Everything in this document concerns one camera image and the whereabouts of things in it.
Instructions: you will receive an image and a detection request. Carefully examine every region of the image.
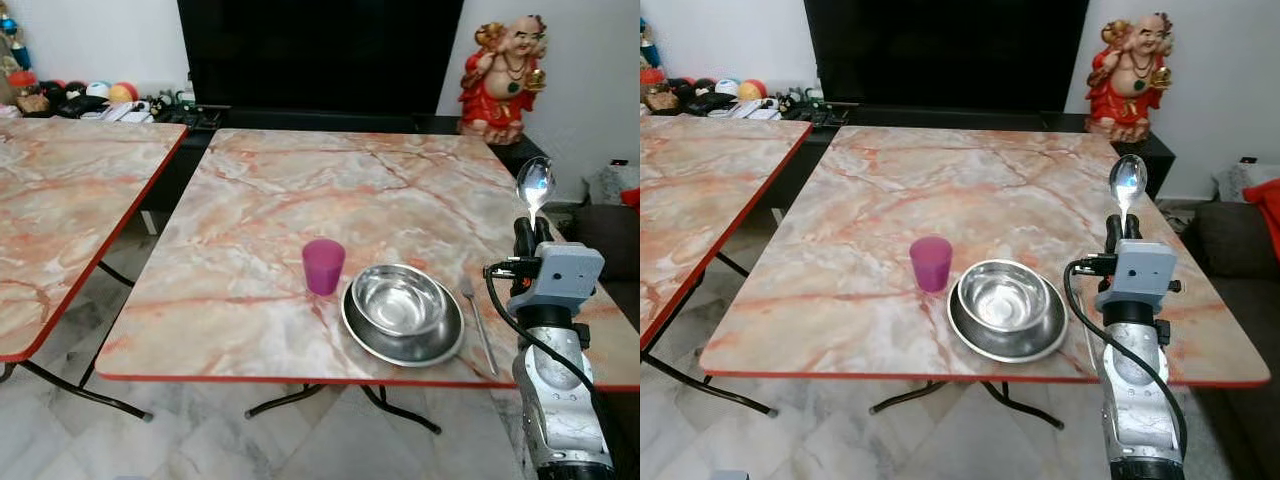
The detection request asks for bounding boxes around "stainless steel plate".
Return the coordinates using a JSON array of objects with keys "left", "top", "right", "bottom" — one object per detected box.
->
[
  {"left": 947, "top": 272, "right": 1069, "bottom": 363},
  {"left": 341, "top": 275, "right": 466, "bottom": 367}
]

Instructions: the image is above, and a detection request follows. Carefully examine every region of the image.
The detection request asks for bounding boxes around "marble pattern folding table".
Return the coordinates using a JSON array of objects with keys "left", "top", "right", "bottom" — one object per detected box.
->
[
  {"left": 699, "top": 125, "right": 1271, "bottom": 431},
  {"left": 0, "top": 118, "right": 189, "bottom": 422},
  {"left": 95, "top": 128, "right": 641, "bottom": 434},
  {"left": 640, "top": 115, "right": 813, "bottom": 417}
]

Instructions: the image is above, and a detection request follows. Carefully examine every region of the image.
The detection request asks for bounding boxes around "purple plastic cup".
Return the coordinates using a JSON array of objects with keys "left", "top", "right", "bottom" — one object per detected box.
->
[
  {"left": 910, "top": 236, "right": 954, "bottom": 294},
  {"left": 302, "top": 238, "right": 346, "bottom": 297}
]

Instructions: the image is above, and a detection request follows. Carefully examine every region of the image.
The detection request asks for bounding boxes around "stainless steel bowl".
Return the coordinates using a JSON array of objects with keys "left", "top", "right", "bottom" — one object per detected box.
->
[
  {"left": 957, "top": 260, "right": 1051, "bottom": 334},
  {"left": 351, "top": 264, "right": 448, "bottom": 338}
]

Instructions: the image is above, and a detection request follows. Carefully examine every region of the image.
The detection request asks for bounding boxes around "dark brown sofa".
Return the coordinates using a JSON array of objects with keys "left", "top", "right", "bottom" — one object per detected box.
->
[
  {"left": 568, "top": 203, "right": 641, "bottom": 321},
  {"left": 1180, "top": 200, "right": 1280, "bottom": 480}
]

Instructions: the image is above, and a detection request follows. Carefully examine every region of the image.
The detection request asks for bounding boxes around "red laughing Buddha statue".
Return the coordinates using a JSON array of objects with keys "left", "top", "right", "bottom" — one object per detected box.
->
[
  {"left": 1085, "top": 12, "right": 1174, "bottom": 144},
  {"left": 458, "top": 15, "right": 549, "bottom": 146}
]

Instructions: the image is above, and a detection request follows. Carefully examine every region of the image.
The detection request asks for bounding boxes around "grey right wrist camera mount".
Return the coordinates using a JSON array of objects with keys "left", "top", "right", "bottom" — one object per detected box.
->
[
  {"left": 507, "top": 241, "right": 606, "bottom": 319},
  {"left": 1093, "top": 238, "right": 1182, "bottom": 313}
]

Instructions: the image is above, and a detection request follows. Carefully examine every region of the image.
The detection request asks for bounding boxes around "stainless steel spoon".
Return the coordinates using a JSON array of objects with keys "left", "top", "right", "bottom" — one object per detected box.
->
[
  {"left": 516, "top": 157, "right": 556, "bottom": 237},
  {"left": 1110, "top": 154, "right": 1149, "bottom": 234}
]

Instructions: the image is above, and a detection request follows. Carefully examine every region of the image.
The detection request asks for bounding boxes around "grey patterned cushion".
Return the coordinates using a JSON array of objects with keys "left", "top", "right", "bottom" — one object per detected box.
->
[
  {"left": 587, "top": 163, "right": 641, "bottom": 206},
  {"left": 1213, "top": 160, "right": 1280, "bottom": 204}
]

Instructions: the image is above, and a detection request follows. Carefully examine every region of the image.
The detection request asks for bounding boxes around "black television screen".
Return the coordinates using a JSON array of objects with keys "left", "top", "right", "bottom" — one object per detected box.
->
[
  {"left": 177, "top": 0, "right": 466, "bottom": 114},
  {"left": 803, "top": 0, "right": 1091, "bottom": 112}
]

